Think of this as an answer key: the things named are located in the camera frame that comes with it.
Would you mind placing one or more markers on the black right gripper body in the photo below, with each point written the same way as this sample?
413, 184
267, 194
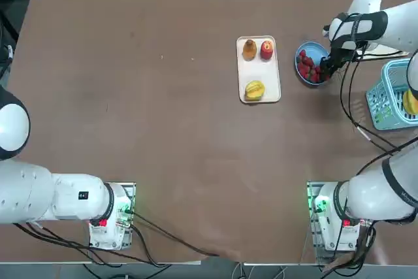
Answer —
339, 55

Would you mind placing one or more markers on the yellow fruit in basket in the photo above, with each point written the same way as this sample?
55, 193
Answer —
409, 104

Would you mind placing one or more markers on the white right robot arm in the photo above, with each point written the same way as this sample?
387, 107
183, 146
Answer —
369, 194

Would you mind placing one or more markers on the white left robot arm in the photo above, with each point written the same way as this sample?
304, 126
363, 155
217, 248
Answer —
72, 197

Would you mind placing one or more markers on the metal base plate right arm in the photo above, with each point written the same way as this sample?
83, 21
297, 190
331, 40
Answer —
310, 190

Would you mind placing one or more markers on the metal base plate left arm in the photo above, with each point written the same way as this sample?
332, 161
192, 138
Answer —
130, 190

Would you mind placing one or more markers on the blue plate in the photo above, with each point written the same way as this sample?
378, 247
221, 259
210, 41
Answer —
316, 51

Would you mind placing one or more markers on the yellow starfruit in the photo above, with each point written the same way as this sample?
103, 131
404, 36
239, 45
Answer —
254, 91

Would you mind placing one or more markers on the cream tray with three fruits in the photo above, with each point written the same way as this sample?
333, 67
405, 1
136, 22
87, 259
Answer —
259, 70

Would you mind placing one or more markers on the brown pear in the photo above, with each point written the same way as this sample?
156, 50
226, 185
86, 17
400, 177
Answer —
249, 50

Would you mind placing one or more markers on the light blue plastic basket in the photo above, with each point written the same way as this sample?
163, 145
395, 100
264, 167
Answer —
380, 106

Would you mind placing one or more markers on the red apple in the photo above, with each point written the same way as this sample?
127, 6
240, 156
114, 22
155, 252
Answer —
266, 50

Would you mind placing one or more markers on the cream tray with banana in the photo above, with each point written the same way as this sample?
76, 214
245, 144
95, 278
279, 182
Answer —
388, 53

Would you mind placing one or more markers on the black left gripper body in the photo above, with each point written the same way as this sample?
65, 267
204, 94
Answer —
6, 58

